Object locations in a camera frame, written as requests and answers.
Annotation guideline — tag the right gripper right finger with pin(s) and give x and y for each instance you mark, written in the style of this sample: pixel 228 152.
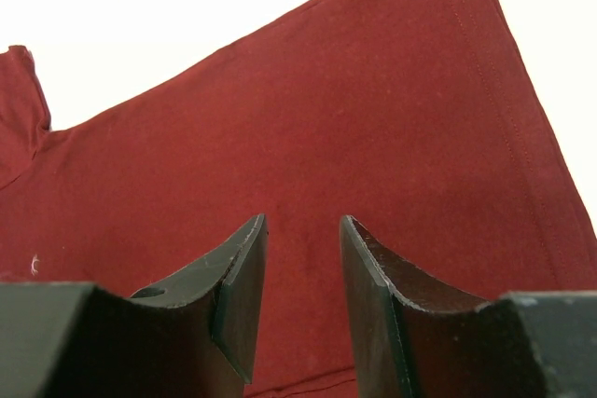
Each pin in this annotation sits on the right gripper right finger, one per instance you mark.
pixel 416 336

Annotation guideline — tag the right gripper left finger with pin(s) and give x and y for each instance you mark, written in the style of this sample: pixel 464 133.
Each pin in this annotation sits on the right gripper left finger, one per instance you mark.
pixel 191 334

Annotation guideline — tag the dark red t shirt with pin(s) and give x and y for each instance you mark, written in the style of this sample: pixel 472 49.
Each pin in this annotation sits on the dark red t shirt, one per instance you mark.
pixel 417 117

